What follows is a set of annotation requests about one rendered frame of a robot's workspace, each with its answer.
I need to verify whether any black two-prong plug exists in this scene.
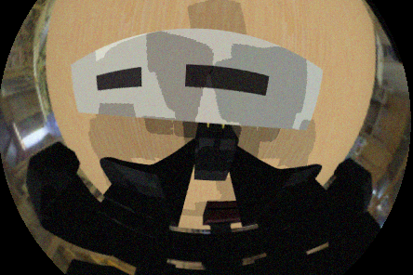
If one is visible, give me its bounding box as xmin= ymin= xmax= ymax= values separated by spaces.
xmin=194 ymin=123 xmax=240 ymax=181

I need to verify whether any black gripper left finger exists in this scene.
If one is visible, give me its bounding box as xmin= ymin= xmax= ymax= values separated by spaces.
xmin=99 ymin=138 xmax=195 ymax=226

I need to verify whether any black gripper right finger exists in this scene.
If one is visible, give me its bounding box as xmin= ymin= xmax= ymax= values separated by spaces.
xmin=229 ymin=146 xmax=323 ymax=228

